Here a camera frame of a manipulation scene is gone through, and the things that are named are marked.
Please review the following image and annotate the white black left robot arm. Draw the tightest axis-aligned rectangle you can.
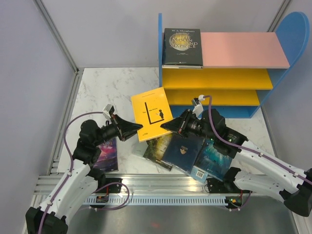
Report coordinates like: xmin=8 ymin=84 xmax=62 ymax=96
xmin=25 ymin=113 xmax=143 ymax=234

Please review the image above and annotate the blue pink yellow bookshelf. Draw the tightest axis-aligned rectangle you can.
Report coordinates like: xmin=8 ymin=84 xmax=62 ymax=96
xmin=158 ymin=12 xmax=310 ymax=118

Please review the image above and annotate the aluminium left frame post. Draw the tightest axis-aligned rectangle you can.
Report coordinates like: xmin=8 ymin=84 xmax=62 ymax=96
xmin=33 ymin=0 xmax=79 ymax=74

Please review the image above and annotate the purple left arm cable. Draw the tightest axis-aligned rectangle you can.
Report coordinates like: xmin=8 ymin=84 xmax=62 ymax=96
xmin=39 ymin=111 xmax=105 ymax=234

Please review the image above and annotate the pale grey Gatsby book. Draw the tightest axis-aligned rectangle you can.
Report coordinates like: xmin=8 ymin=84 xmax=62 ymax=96
xmin=132 ymin=141 xmax=148 ymax=157

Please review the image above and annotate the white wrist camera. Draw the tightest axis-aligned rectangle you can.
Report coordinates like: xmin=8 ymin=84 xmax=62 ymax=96
xmin=102 ymin=104 xmax=115 ymax=119
xmin=192 ymin=95 xmax=207 ymax=117

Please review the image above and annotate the light blue barcode book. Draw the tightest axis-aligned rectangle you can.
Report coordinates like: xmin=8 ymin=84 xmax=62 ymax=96
xmin=183 ymin=166 xmax=208 ymax=184

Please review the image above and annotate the black Moon and Sixpence book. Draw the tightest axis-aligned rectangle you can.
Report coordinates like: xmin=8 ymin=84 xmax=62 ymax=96
xmin=162 ymin=28 xmax=203 ymax=69

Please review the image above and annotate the aluminium frame post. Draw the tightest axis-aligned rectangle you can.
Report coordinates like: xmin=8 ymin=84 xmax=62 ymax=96
xmin=33 ymin=0 xmax=79 ymax=74
xmin=267 ymin=0 xmax=293 ymax=32

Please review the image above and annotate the aluminium mounting rail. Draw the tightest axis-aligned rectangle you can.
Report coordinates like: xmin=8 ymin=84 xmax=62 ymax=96
xmin=34 ymin=174 xmax=283 ymax=196

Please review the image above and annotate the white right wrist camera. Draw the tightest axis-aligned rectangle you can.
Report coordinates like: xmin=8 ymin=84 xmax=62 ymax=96
xmin=192 ymin=95 xmax=207 ymax=117

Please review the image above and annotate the yellow Little Prince book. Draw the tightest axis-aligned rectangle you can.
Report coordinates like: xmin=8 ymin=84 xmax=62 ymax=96
xmin=131 ymin=87 xmax=173 ymax=142

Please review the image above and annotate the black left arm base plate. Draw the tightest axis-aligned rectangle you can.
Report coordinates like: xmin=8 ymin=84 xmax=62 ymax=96
xmin=96 ymin=178 xmax=122 ymax=194

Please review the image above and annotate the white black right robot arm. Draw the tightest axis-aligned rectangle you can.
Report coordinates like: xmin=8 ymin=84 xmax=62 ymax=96
xmin=161 ymin=109 xmax=312 ymax=217

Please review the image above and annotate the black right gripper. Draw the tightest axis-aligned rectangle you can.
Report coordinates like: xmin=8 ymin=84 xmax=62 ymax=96
xmin=161 ymin=109 xmax=215 ymax=142

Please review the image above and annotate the white slotted cable duct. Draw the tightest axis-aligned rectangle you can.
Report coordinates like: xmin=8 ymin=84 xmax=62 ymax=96
xmin=83 ymin=195 xmax=228 ymax=206

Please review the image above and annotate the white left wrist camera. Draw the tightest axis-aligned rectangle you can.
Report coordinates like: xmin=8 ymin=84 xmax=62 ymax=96
xmin=102 ymin=104 xmax=115 ymax=119

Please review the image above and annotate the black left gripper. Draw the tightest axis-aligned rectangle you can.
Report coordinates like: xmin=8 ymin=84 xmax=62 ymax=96
xmin=94 ymin=114 xmax=143 ymax=146

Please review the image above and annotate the teal underwater book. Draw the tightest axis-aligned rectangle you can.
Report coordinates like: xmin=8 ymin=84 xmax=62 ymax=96
xmin=193 ymin=140 xmax=232 ymax=181

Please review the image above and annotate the dark navy blue book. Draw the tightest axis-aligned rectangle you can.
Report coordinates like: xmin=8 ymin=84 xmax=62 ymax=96
xmin=162 ymin=135 xmax=204 ymax=174

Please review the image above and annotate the green Alice Wonderland book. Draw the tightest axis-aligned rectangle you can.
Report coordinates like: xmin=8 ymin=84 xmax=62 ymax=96
xmin=143 ymin=134 xmax=173 ymax=171

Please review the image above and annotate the purple galaxy Crusoe book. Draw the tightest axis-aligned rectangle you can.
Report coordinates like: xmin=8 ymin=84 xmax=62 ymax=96
xmin=94 ymin=138 xmax=118 ymax=173

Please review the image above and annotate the aluminium right frame post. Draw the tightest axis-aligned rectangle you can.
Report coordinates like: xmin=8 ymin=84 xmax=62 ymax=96
xmin=267 ymin=0 xmax=293 ymax=32

